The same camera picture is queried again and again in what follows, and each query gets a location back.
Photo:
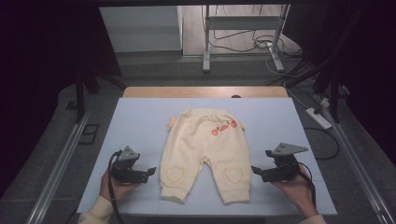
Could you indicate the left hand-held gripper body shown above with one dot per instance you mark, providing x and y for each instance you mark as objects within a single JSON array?
[{"x": 124, "y": 169}]

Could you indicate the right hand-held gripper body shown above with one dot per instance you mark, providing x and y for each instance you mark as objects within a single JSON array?
[{"x": 281, "y": 166}]

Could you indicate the cream baby pants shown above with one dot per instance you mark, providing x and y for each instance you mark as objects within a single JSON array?
[{"x": 202, "y": 149}]

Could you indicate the person's left hand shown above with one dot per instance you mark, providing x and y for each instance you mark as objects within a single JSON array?
[{"x": 120, "y": 189}]

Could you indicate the person's right hand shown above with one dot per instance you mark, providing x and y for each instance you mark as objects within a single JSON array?
[{"x": 297, "y": 191}]

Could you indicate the light blue table mat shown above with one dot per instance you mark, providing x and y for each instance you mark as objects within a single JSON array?
[{"x": 130, "y": 124}]

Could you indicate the white power strip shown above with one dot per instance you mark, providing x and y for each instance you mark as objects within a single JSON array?
[{"x": 318, "y": 118}]

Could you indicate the white plug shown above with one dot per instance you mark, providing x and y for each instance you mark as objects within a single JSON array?
[{"x": 325, "y": 102}]

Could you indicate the black metal stand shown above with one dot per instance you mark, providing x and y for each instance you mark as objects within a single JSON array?
[
  {"x": 334, "y": 99},
  {"x": 80, "y": 99}
]

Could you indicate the dark curtain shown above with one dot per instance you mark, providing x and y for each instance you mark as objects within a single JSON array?
[
  {"x": 37, "y": 62},
  {"x": 367, "y": 62}
]

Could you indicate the aluminium rail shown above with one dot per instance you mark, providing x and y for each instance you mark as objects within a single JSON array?
[
  {"x": 358, "y": 168},
  {"x": 59, "y": 168}
]

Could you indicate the white metal stand frame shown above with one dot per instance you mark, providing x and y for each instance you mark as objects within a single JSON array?
[{"x": 241, "y": 22}]

